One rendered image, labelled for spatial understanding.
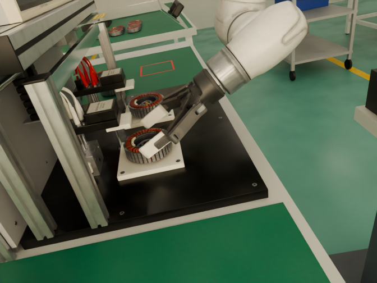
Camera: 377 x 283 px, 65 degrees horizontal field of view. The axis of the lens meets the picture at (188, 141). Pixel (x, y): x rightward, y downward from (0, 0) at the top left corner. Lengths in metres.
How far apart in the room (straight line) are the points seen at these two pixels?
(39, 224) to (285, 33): 0.57
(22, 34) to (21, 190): 0.24
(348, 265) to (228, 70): 1.04
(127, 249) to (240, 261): 0.20
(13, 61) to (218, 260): 0.40
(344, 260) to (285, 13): 1.08
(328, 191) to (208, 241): 1.29
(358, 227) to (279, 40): 1.16
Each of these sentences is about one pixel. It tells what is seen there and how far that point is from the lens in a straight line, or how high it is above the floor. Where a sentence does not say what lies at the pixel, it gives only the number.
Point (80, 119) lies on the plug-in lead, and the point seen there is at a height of 0.90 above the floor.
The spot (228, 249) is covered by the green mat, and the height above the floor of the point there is 0.75.
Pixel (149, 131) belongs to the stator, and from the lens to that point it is 0.74.
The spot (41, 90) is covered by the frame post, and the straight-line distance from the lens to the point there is 0.46.
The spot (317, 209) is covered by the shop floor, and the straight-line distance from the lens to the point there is 1.66.
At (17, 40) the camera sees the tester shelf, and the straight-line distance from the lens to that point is 0.46.
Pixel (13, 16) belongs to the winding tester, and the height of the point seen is 1.13.
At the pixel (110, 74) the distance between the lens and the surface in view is 0.88.
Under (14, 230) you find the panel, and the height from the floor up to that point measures 0.79.
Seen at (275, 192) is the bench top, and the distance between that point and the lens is 0.61.
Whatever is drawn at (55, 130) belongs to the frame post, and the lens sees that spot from 0.49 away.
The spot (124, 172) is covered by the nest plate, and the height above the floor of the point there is 0.78.
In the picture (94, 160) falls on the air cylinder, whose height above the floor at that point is 0.81.
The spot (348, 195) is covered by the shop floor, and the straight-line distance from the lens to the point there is 1.76.
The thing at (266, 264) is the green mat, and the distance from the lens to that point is 0.50.
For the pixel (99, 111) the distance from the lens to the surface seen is 0.65.
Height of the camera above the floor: 1.16
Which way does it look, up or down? 31 degrees down
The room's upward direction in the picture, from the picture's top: 11 degrees counter-clockwise
